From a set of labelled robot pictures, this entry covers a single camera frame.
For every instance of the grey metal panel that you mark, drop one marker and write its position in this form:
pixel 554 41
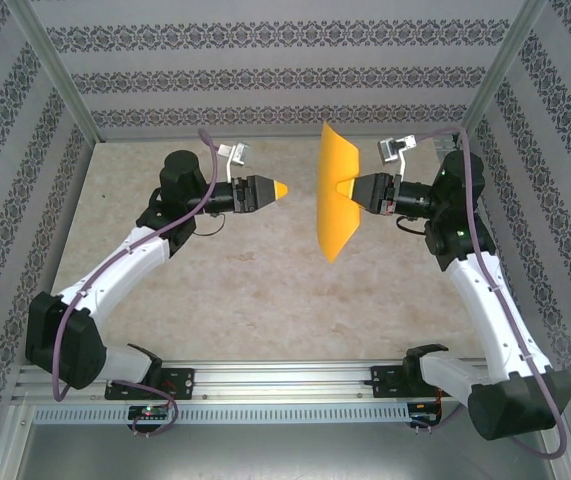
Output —
pixel 285 455

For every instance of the orange paper sheet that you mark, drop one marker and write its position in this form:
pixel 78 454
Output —
pixel 332 150

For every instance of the aluminium frame post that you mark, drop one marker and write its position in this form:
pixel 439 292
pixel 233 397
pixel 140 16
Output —
pixel 502 70
pixel 57 70

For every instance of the aluminium right frame post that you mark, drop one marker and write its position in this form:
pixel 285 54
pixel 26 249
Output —
pixel 502 70

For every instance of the left controller board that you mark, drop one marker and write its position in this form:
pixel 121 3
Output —
pixel 147 412

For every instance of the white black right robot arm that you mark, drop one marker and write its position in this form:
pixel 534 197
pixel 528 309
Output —
pixel 485 310

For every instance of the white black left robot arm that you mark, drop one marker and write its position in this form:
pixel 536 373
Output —
pixel 115 265

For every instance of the right controller board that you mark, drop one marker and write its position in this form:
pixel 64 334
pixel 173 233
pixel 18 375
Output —
pixel 422 417

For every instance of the aluminium left frame post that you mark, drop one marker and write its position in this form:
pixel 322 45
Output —
pixel 57 70

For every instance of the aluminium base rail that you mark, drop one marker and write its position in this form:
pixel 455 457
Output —
pixel 285 382

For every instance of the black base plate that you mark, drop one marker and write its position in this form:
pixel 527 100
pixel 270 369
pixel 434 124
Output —
pixel 180 382
pixel 385 382

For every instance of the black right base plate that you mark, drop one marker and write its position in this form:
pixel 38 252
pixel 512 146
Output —
pixel 385 382

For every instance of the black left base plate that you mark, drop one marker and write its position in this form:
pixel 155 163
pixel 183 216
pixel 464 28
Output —
pixel 180 382

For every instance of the controller board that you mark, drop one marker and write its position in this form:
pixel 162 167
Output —
pixel 147 412
pixel 422 417

